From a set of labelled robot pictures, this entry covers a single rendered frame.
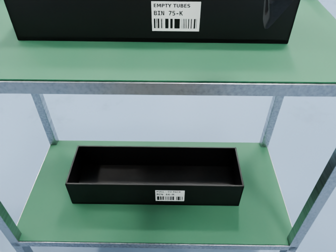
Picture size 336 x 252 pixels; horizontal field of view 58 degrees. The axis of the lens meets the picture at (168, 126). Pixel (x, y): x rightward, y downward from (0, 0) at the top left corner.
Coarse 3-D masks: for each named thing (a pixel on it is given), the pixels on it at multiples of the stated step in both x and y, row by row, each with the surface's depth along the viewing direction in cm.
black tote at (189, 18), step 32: (32, 0) 59; (64, 0) 59; (96, 0) 58; (128, 0) 58; (160, 0) 58; (192, 0) 58; (224, 0) 58; (256, 0) 58; (32, 32) 63; (64, 32) 63; (96, 32) 63; (128, 32) 63; (160, 32) 63; (192, 32) 62; (224, 32) 62; (256, 32) 62; (288, 32) 62
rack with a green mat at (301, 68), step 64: (0, 0) 82; (0, 64) 57; (64, 64) 57; (128, 64) 57; (192, 64) 57; (256, 64) 57; (320, 64) 58; (64, 192) 108; (256, 192) 108; (320, 192) 75
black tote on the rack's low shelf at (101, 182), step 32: (96, 160) 114; (128, 160) 114; (160, 160) 114; (192, 160) 113; (224, 160) 113; (96, 192) 100; (128, 192) 99; (160, 192) 99; (192, 192) 99; (224, 192) 99
